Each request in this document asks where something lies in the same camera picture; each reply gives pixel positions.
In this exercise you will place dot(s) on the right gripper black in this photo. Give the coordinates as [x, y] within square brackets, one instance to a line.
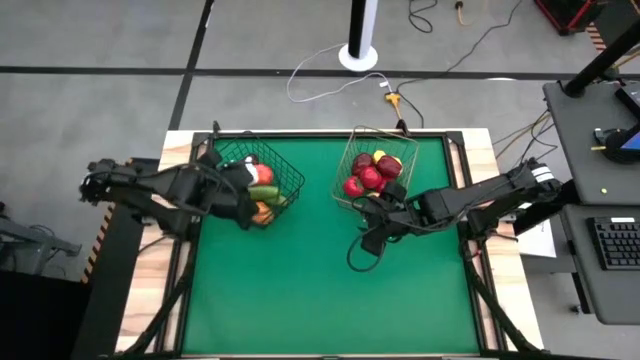
[400, 217]

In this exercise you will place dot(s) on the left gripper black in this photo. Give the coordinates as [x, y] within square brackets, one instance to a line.
[225, 195]

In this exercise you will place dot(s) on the red tomato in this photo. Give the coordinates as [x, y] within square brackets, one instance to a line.
[265, 175]

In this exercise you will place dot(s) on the dark red apple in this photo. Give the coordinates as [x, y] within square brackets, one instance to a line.
[361, 163]
[389, 167]

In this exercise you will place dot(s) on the yellow lemon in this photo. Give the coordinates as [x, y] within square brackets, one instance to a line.
[379, 155]

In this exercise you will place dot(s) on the orange potato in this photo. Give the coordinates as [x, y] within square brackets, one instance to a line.
[263, 215]

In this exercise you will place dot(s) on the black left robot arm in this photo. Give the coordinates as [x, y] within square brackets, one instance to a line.
[150, 182]

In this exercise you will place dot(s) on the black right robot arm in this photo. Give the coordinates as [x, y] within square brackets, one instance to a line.
[480, 192]

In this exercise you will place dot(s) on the yellow power plug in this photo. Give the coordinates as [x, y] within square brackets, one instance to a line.
[393, 98]

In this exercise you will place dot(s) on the white paper sheet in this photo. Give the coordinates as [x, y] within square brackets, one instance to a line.
[537, 242]

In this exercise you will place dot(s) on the black yellow hazard tape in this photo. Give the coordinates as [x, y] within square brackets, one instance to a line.
[95, 250]

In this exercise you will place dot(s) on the white black pole stand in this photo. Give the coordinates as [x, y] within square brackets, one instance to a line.
[357, 30]

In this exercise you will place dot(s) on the grey desk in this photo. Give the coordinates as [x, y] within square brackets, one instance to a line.
[600, 295]
[580, 150]

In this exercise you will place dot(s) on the grey metal equipment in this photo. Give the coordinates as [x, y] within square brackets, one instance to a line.
[30, 245]

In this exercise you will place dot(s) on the black round desk device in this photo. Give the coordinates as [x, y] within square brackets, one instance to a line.
[617, 145]

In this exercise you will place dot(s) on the black keyboard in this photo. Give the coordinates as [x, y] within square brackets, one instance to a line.
[617, 243]

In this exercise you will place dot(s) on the black monitor pole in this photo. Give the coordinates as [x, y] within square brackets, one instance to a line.
[602, 57]

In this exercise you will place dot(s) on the red black crate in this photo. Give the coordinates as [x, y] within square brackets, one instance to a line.
[570, 15]

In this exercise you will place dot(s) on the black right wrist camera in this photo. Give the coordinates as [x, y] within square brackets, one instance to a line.
[373, 245]

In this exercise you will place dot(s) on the black metal table frame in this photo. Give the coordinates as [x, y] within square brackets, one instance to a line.
[457, 150]

